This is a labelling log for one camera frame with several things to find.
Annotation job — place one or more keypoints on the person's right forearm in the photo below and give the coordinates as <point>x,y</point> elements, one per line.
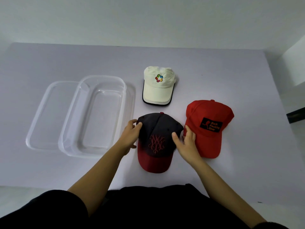
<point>226,195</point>

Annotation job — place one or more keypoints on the black bar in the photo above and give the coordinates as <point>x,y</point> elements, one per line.
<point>296,117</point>

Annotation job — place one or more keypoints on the clear plastic lid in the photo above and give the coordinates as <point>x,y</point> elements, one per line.
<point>45,116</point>

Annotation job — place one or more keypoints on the white cap with colourful logo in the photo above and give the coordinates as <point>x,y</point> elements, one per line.
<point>158,87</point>

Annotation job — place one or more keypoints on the person's black clothing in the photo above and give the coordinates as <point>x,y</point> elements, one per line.
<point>152,209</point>

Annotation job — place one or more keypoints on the dark cap with red brim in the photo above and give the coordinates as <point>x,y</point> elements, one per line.
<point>156,140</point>

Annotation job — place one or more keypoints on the red cap with black patch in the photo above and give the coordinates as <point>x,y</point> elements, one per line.
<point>209,127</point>

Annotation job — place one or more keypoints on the person's left hand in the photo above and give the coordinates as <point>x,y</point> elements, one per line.
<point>128,138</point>

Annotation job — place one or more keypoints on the person's left forearm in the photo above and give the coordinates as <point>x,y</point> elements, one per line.
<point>97,178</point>

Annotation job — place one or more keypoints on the person's right thumb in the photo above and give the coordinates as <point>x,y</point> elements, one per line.
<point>176,141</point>

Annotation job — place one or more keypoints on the person's left thumb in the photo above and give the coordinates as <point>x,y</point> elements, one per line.
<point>133,146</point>

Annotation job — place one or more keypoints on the person's left middle finger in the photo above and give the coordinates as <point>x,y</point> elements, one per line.
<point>132,123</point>

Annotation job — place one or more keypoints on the clear plastic container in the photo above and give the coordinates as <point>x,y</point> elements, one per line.
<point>95,116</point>

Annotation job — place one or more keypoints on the person's right hand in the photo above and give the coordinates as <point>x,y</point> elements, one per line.
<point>189,151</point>

